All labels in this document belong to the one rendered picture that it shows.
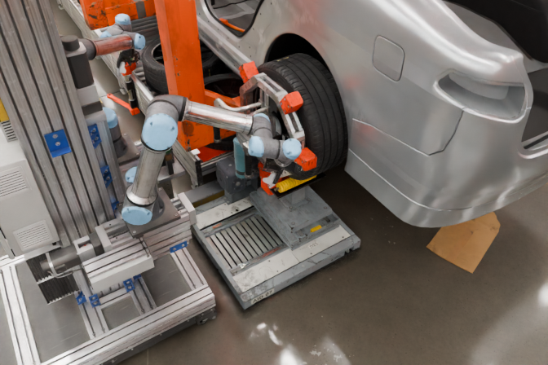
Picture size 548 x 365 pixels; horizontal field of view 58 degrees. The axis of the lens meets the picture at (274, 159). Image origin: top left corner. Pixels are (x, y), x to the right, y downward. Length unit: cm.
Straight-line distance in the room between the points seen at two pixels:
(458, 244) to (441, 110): 158
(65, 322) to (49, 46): 145
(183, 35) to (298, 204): 122
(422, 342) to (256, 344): 87
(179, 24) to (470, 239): 218
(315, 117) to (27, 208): 131
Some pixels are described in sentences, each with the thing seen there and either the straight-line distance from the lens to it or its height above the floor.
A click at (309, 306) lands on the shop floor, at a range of 291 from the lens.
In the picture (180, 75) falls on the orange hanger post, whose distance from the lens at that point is 275.
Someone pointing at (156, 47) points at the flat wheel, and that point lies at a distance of 426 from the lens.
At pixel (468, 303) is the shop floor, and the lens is 311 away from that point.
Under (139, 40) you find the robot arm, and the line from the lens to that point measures 258.
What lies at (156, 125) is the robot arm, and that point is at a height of 142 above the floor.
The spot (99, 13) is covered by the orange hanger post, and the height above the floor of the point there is 66.
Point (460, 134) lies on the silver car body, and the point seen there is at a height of 132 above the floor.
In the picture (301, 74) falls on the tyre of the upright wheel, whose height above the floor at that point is 117.
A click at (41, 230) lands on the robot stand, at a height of 86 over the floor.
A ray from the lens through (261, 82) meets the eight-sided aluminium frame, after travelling 250.
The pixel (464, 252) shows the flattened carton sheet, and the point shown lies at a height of 1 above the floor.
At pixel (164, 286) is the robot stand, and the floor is 21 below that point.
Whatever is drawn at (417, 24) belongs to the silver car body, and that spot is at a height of 164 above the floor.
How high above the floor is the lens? 243
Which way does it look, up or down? 40 degrees down
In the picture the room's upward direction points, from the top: straight up
